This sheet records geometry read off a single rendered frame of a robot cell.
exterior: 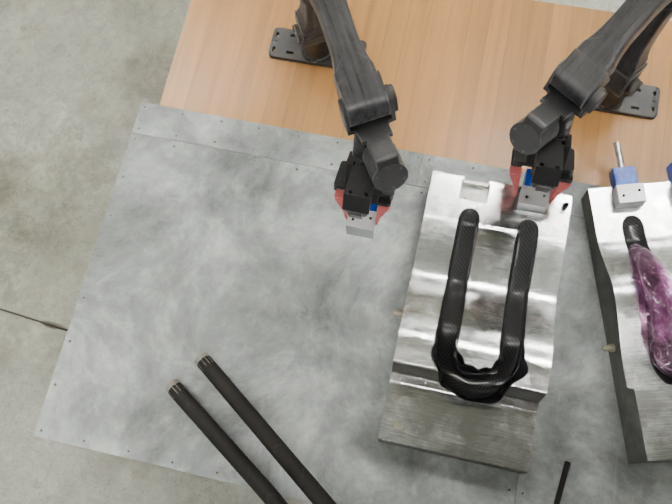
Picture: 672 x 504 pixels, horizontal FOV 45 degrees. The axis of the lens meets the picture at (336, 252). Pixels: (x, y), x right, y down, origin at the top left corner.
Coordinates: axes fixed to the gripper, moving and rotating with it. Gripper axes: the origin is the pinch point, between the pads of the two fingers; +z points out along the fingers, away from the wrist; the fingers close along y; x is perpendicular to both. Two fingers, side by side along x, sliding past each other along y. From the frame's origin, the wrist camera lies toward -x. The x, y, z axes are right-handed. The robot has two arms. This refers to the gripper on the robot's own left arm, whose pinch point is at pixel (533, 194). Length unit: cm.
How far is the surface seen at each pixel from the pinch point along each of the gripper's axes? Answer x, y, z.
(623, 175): 9.4, 16.1, -1.0
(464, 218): -4.6, -11.3, 4.7
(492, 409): -31.7, -0.2, 23.1
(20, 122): 70, -154, 64
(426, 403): -33.0, -11.6, 23.7
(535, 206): -2.6, 0.7, 0.5
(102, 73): 89, -133, 53
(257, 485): -51, -37, 32
